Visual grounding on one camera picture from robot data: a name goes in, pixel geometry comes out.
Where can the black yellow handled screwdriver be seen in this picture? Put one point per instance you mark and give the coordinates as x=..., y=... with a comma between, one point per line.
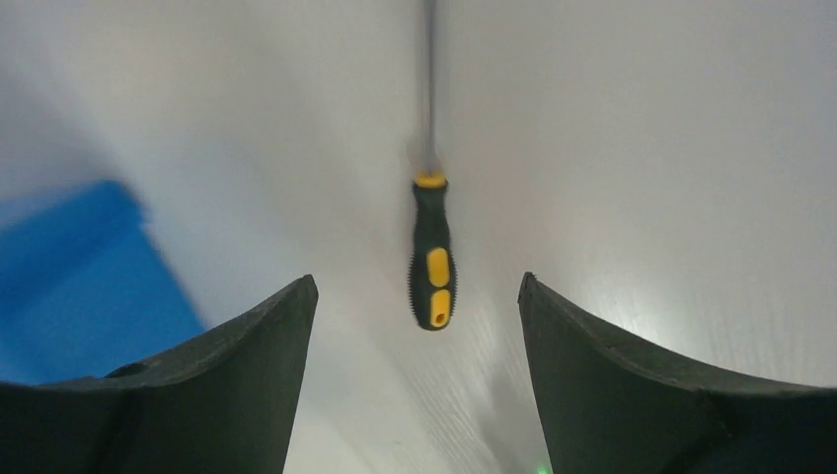
x=432, y=279

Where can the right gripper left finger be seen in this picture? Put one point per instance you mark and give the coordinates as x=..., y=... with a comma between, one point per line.
x=222, y=402

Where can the blue plastic bin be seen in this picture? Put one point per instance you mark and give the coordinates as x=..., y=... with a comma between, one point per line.
x=83, y=288

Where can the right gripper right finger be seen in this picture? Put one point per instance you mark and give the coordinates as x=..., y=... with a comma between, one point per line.
x=610, y=401

